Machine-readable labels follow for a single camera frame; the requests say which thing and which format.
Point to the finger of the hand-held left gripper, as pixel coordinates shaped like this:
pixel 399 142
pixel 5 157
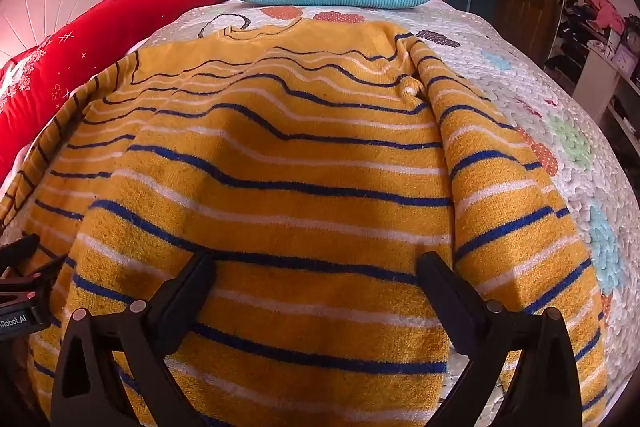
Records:
pixel 20 252

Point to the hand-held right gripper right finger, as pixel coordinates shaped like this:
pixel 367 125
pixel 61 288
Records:
pixel 445 287

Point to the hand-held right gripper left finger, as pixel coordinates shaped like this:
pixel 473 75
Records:
pixel 192 282

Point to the yellow striped sweater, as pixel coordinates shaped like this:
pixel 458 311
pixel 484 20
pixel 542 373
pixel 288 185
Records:
pixel 300 157

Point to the red embroidered pillow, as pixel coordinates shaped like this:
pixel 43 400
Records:
pixel 100 37

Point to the white patterned quilted bedspread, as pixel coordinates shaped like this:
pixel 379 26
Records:
pixel 525 72

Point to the pink round headboard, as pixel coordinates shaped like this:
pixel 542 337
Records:
pixel 50 7

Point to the cluttered shelf rack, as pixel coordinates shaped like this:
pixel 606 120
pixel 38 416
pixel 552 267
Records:
pixel 575 47

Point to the small white clock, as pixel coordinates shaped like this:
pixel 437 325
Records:
pixel 624 57

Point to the dark round clock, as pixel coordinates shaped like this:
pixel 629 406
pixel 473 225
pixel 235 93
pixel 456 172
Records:
pixel 632 39

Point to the pink cloth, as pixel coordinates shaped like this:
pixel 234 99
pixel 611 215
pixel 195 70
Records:
pixel 605 9

